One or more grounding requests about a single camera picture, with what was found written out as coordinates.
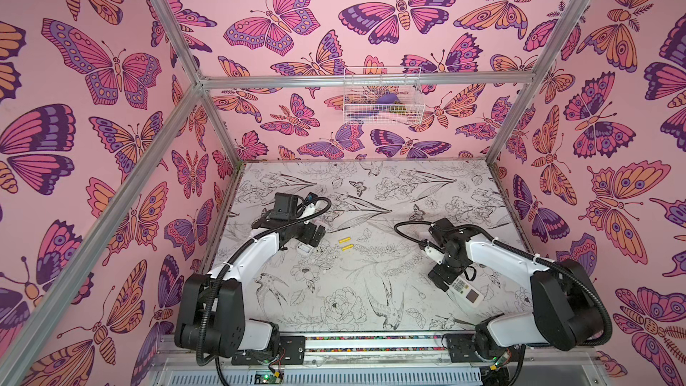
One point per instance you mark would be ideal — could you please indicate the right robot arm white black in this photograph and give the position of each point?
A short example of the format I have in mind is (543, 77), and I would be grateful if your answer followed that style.
(566, 310)

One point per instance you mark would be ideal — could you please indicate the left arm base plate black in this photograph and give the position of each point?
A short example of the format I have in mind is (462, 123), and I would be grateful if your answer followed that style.
(288, 351)

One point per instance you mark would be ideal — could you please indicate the white remote control with display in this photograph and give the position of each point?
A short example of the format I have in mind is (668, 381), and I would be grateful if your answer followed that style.
(463, 294)

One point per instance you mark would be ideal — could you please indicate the green circuit board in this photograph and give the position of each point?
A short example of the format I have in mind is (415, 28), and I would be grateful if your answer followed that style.
(268, 377)

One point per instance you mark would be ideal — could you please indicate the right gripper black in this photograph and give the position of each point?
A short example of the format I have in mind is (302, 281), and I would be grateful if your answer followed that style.
(444, 274)

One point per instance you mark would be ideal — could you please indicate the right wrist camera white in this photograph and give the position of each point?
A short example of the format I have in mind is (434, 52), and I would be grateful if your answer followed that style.
(434, 253)

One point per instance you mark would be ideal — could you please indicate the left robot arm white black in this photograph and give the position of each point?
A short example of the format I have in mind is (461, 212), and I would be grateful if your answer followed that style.
(212, 320)

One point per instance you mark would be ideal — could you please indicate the white wire basket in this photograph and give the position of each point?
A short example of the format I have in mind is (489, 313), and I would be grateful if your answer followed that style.
(361, 91)

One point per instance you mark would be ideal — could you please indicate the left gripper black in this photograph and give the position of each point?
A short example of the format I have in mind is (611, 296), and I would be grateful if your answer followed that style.
(306, 238)

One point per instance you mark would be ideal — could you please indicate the white battery cover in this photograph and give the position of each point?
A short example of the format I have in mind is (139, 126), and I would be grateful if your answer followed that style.
(304, 250)

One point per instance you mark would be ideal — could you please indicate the purple item in basket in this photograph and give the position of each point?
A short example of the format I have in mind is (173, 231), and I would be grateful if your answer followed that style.
(389, 100)

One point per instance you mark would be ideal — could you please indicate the aluminium front rail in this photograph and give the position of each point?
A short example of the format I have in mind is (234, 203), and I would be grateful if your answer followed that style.
(418, 351)

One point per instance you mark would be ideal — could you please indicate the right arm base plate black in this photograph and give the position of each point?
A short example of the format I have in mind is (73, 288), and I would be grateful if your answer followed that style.
(466, 347)

